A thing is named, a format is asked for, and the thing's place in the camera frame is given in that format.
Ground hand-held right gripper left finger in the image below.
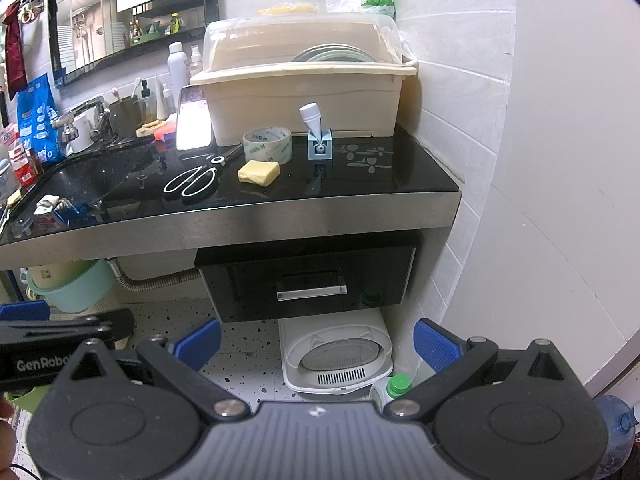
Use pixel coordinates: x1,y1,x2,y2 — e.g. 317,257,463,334
54,319,251,422

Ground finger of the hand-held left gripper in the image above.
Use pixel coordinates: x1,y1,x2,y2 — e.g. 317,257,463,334
0,302,135,351

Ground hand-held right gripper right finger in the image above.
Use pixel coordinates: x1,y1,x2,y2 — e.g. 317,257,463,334
385,319,586,423

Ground silver drawer handle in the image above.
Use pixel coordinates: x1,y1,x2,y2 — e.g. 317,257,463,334
276,270,348,302

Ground black drawer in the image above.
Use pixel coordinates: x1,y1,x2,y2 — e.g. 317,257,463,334
195,244,419,324

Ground person's left hand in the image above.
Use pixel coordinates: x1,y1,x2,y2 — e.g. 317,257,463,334
0,394,17,467

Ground teal plastic basin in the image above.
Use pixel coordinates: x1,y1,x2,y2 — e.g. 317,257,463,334
24,258,116,314

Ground white bottle with green cap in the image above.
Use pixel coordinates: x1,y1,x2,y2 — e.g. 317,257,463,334
370,373,412,414

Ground white appliance on floor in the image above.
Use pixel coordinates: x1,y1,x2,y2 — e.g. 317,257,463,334
278,307,396,395

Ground yellow sponge block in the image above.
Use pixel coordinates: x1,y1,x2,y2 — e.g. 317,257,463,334
237,160,281,189

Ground black and white scissors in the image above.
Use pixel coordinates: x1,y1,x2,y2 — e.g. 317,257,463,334
163,143,246,198

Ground chrome faucet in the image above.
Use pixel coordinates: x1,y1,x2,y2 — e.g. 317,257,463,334
52,97,114,156

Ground blue refill bag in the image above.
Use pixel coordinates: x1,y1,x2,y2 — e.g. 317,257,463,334
17,74,64,164

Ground blue water jug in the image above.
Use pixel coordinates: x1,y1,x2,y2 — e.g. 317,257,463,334
592,394,640,480

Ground clear tape roll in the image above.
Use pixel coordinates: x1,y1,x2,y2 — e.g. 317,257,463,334
242,125,294,165

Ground green mug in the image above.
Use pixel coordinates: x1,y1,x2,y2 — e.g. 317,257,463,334
109,97,147,137

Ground white printed box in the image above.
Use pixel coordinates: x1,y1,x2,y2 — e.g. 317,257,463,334
176,85,216,152

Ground blue tube holder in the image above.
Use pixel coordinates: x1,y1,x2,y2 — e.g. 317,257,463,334
306,127,335,164

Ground red cloth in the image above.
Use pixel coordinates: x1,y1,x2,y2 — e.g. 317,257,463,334
4,0,29,102

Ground white squeeze tube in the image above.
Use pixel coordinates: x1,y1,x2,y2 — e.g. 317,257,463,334
299,102,326,142

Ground beige plastic dish rack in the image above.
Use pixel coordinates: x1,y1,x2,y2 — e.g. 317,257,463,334
189,59,419,147

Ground tall white bottle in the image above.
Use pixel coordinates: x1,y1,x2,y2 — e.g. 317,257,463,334
167,41,190,104

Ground stack of grey plates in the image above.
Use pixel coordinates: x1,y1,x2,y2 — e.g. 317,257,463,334
290,44,382,64

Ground translucent dish rack lid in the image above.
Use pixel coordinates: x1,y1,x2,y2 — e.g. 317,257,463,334
202,14,407,74

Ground green plastic bag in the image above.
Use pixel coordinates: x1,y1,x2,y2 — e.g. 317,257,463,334
361,0,397,19

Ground flat yellow sponge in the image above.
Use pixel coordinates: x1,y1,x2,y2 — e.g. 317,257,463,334
257,2,321,15

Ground flexible metal hose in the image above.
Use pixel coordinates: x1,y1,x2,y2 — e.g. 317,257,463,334
105,257,203,294

